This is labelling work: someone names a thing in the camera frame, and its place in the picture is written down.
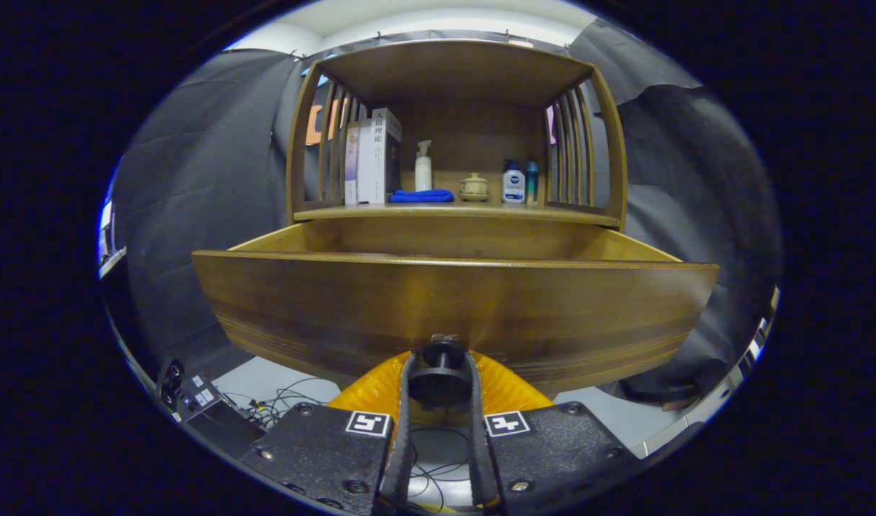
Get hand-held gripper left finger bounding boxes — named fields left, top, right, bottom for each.
left=241, top=351, right=417, bottom=516

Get thick white book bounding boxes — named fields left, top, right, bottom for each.
left=357, top=107, right=403, bottom=206

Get white lotion bottle blue cap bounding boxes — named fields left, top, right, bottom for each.
left=501, top=159, right=526, bottom=204

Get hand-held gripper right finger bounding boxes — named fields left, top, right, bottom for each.
left=465, top=351, right=642, bottom=515

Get blue folded cloth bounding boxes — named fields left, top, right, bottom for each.
left=389, top=188, right=455, bottom=204

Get wooden drawer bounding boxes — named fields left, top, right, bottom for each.
left=192, top=219, right=720, bottom=395

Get wooden cabinet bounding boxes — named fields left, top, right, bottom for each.
left=287, top=39, right=628, bottom=230

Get thin pale purple book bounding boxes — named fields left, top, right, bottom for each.
left=344, top=120, right=360, bottom=206

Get looped black floor cable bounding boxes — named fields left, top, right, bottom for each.
left=409, top=423, right=474, bottom=513

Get black electronics box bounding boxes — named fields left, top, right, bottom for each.
left=158, top=358, right=266, bottom=459

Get black drawer knob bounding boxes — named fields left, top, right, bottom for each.
left=408, top=335, right=474, bottom=408

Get white pump bottle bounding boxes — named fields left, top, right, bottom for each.
left=415, top=140, right=433, bottom=192

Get tangled thin cables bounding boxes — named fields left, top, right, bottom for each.
left=223, top=378, right=342, bottom=431

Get wooden countertop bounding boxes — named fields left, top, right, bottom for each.
left=293, top=201, right=620, bottom=229

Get beige lidded teacup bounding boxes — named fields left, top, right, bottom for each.
left=458, top=173, right=490, bottom=202

